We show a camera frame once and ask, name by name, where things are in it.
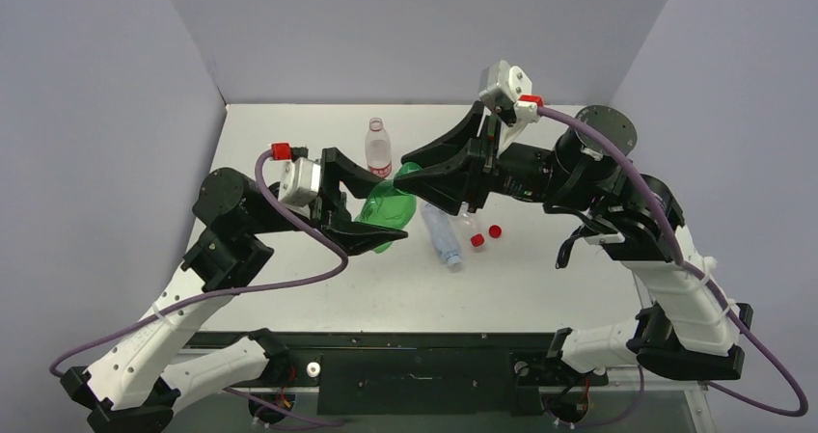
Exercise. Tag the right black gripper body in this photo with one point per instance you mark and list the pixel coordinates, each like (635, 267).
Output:
(481, 164)

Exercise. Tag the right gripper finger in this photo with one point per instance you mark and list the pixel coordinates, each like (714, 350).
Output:
(451, 174)
(457, 147)

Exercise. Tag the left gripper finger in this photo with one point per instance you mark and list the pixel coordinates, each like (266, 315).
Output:
(355, 238)
(338, 169)

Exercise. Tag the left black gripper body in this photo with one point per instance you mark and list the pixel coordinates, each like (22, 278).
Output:
(321, 209)

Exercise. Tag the green plastic bottle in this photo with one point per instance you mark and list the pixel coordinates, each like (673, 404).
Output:
(387, 206)

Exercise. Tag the red bottle cap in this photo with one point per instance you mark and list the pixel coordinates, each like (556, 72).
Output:
(495, 231)

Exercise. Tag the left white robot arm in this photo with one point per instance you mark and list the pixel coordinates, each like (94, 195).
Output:
(137, 386)

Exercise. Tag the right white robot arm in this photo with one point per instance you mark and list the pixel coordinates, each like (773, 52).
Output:
(579, 166)

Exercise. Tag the clear bottle blue cap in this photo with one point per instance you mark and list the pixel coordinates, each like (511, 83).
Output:
(442, 236)

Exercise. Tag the clear bottle red blue label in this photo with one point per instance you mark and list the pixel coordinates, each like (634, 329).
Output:
(471, 227)

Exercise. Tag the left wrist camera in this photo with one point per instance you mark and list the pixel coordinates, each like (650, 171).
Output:
(299, 185)

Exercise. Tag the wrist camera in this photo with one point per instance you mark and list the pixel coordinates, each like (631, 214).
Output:
(299, 185)
(506, 91)

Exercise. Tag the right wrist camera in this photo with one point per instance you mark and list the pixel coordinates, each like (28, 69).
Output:
(506, 91)

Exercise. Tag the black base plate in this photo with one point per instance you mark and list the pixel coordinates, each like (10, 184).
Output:
(355, 374)

